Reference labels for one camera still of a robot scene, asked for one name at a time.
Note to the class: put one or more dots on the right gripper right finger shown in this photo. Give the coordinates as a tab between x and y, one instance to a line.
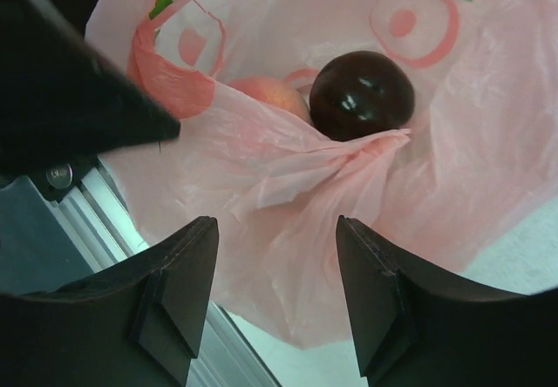
416	324

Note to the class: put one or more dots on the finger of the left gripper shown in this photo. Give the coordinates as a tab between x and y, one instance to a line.
60	99

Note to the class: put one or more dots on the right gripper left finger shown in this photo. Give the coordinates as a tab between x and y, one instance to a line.
137	323

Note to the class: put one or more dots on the pink plastic bag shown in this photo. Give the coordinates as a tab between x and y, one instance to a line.
479	154

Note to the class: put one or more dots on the pink peach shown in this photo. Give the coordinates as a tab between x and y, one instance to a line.
272	91

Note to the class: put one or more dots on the dark red plum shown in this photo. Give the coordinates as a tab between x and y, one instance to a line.
358	94

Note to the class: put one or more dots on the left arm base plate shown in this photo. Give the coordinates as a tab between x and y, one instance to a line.
57	181

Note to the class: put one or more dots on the aluminium front rail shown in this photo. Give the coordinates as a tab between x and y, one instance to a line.
45	244

